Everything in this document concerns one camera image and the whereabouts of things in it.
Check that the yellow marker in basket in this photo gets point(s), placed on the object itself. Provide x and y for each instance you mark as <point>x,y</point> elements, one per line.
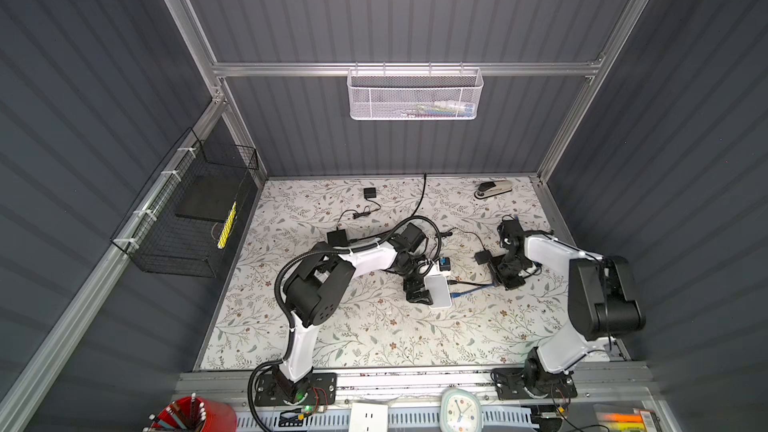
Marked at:
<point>227,227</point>

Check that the black white stapler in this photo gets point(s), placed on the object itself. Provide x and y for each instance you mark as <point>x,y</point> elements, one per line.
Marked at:
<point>488,189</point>

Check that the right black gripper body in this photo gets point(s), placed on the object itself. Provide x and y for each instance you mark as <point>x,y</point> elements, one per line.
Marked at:
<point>506,272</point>

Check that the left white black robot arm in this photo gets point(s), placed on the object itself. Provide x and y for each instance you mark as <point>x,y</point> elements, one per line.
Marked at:
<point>310,287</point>

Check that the white wall power socket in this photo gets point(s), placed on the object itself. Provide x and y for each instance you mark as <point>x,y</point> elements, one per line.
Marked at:
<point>368,417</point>

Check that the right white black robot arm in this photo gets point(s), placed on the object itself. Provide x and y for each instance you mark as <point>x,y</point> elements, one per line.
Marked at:
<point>602,304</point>

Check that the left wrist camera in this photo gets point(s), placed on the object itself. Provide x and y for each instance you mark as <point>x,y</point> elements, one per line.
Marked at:
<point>441,266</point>

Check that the black pad in basket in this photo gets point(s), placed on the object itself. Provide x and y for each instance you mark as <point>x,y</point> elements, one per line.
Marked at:
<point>208,199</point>

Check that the white network switch box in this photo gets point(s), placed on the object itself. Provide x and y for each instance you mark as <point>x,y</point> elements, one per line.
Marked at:
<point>439,291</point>

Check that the white analog clock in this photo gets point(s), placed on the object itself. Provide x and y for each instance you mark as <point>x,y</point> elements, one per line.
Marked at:
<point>460,411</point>

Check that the white wire mesh basket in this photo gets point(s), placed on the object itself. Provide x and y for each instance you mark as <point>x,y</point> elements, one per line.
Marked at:
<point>416,95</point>

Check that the black wire wall basket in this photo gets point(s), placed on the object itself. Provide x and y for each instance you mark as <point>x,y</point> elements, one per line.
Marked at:
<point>190,221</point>

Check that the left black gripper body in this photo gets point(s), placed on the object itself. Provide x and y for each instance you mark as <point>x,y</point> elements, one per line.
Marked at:
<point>412,282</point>

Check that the black network switch box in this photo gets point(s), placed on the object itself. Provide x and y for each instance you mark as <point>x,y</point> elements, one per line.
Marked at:
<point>337,238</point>

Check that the red pencil cup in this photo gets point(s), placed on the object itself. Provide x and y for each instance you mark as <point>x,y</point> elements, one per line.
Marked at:
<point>194,413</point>

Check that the floral patterned table mat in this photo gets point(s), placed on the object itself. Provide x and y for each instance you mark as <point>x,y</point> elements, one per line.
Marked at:
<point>375,325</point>

